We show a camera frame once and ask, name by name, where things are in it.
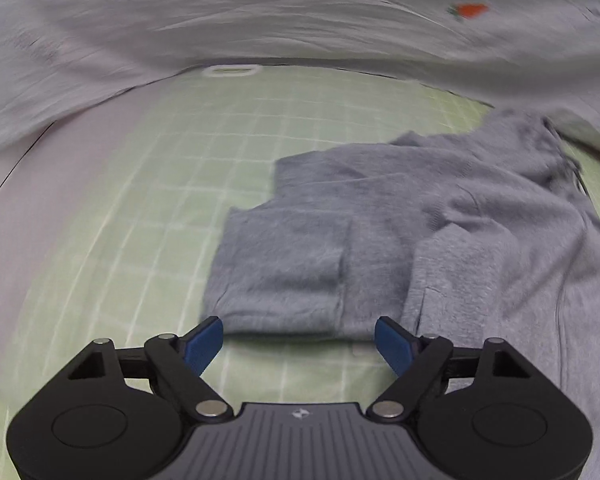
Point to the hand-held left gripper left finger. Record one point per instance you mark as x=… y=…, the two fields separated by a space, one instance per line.
x=207 y=344

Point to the grey hoodie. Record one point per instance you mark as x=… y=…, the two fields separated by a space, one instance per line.
x=305 y=220

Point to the grey printed cloth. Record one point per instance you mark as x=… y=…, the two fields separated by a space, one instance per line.
x=230 y=5

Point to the pale pink bedding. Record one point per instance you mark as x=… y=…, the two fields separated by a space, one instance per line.
x=55 y=185

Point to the white fabric loop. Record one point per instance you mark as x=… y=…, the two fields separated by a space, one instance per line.
x=215 y=74

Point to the green checked bed sheet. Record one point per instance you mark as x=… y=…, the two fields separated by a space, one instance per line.
x=190 y=160

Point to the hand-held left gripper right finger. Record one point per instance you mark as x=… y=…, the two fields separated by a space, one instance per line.
x=392 y=346

